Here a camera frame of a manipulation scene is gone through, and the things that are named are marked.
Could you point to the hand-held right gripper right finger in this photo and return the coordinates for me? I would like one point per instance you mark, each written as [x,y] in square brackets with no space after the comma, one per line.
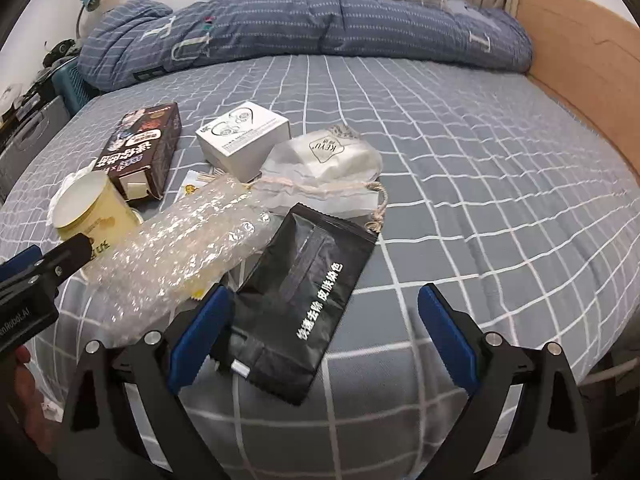
[445,330]

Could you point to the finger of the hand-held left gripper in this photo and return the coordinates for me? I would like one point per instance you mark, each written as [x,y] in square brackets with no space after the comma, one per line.
[65,257]
[20,262]

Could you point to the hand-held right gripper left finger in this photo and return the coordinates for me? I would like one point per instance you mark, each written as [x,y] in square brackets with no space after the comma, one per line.
[202,327]

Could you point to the yellow paper cup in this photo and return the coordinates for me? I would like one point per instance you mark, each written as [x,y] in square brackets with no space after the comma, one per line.
[95,215]

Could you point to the clear bubble wrap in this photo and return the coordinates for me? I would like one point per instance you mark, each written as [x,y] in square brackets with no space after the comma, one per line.
[175,245]

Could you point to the black foil packet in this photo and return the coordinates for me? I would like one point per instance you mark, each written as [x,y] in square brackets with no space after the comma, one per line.
[300,285]

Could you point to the brown printed carton box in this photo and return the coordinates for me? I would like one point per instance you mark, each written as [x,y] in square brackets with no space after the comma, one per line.
[145,135]

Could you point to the person's left hand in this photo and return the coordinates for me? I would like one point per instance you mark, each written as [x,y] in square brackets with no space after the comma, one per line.
[27,390]

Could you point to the yellow packet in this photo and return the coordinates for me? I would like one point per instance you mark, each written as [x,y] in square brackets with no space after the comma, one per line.
[198,294]

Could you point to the grey suitcase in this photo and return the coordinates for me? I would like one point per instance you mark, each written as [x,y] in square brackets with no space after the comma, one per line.
[30,145]

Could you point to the white sachet with yellow print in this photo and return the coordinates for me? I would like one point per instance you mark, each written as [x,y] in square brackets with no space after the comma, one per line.
[192,185]

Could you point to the bed with grey checked sheet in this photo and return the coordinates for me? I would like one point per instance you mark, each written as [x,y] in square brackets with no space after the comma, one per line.
[475,185]

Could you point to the teal suitcase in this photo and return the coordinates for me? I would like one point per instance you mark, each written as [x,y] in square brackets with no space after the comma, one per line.
[75,85]

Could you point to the white earphone box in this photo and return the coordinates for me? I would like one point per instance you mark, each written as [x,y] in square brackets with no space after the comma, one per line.
[240,145]

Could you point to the pile of dark gadgets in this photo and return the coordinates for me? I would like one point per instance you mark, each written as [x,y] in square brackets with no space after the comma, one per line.
[55,55]

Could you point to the teal desk lamp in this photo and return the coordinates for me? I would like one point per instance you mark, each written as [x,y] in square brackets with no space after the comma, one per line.
[90,2]

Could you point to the blue striped duvet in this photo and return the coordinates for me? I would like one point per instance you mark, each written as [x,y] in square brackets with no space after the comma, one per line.
[300,25]

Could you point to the wooden bed frame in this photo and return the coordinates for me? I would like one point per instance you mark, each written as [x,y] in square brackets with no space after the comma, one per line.
[580,50]

